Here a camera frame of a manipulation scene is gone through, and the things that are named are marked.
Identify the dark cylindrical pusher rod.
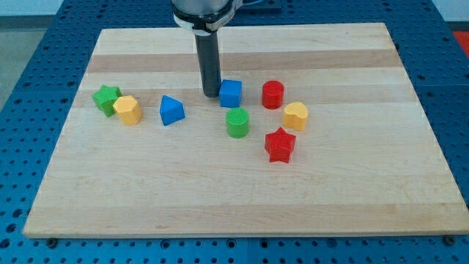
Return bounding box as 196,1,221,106
195,32,221,98

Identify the blue triangle block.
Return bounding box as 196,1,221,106
159,95,185,126

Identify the blue cube block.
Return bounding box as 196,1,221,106
219,79,243,108

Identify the green cylinder block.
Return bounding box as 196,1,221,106
226,107,249,139

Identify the red cylinder block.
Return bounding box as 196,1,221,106
262,80,284,109

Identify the yellow hexagon block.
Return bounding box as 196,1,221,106
113,95,143,125

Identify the yellow heart block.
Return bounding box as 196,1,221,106
282,101,309,131

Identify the green star block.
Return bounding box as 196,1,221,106
92,85,122,117

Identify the red star block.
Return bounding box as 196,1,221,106
265,127,296,164

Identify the large wooden board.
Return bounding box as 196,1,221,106
23,23,468,238

